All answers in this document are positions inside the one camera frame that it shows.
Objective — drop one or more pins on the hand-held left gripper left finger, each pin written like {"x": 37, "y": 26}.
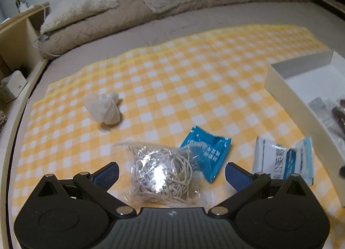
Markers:
{"x": 106, "y": 176}

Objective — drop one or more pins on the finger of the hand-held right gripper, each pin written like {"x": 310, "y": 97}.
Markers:
{"x": 342, "y": 171}

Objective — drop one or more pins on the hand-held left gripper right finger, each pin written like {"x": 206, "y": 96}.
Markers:
{"x": 237, "y": 176}

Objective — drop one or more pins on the dark brown cloth bundle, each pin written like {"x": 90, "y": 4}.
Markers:
{"x": 340, "y": 113}

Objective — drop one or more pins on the white cardboard box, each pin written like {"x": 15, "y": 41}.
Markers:
{"x": 291, "y": 95}

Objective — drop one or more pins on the white and blue wipes packet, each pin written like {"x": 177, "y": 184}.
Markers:
{"x": 280, "y": 157}

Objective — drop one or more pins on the crumpled white tissue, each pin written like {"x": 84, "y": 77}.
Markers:
{"x": 103, "y": 108}

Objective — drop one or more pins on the yellow checked mat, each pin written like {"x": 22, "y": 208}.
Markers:
{"x": 175, "y": 82}

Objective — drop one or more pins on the white tissue box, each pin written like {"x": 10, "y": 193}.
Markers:
{"x": 13, "y": 86}

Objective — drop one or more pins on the beige folded quilt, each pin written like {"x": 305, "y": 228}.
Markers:
{"x": 89, "y": 32}

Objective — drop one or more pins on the white fluffy pillow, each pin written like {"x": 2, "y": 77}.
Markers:
{"x": 78, "y": 9}

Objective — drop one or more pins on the wooden shelf unit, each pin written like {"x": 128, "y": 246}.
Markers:
{"x": 16, "y": 29}

